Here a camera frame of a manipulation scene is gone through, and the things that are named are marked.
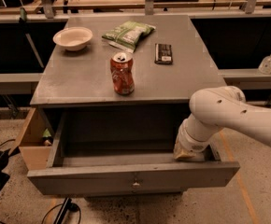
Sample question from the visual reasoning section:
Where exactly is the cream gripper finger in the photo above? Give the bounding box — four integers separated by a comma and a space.
173, 146, 196, 161

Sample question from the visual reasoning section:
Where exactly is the grey top drawer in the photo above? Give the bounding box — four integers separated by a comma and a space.
28, 110, 239, 196

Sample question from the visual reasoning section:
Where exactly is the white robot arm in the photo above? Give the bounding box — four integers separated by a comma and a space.
173, 86, 271, 161

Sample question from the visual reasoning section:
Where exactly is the grey drawer cabinet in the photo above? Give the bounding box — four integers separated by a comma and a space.
29, 14, 234, 199

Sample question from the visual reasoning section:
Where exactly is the dark chocolate bar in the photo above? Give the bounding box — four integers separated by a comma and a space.
154, 43, 173, 64

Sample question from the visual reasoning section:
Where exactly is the red crushed soda can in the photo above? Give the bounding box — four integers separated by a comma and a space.
110, 52, 135, 95

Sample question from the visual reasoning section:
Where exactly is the clear soap dispenser bottle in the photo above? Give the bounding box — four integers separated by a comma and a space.
258, 54, 271, 75

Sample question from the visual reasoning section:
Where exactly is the green chip bag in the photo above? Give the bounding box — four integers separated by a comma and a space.
102, 21, 156, 53

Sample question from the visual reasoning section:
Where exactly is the white bowl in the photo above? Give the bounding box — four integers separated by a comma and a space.
53, 27, 93, 51

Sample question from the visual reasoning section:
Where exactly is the black floor cable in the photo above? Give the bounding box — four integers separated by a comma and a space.
41, 197, 82, 224

